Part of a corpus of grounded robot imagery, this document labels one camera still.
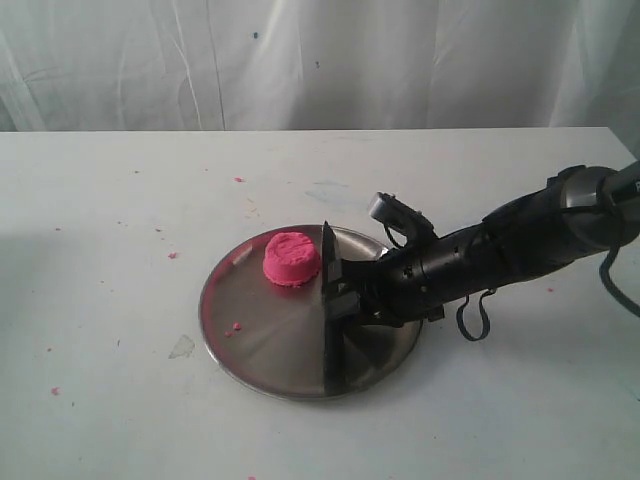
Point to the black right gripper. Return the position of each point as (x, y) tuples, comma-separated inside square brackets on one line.
[(417, 277)]

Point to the black serrated knife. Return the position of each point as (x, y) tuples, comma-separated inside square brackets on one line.
[(334, 377)]

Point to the pink dough piece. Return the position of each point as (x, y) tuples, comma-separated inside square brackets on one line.
[(291, 259)]

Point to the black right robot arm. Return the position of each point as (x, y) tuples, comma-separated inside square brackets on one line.
[(582, 211)]

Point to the round steel plate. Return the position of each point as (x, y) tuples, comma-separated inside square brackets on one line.
[(271, 338)]

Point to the white backdrop curtain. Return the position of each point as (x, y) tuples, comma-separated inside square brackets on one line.
[(252, 65)]

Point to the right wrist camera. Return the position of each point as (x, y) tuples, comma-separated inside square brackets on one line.
[(399, 217)]

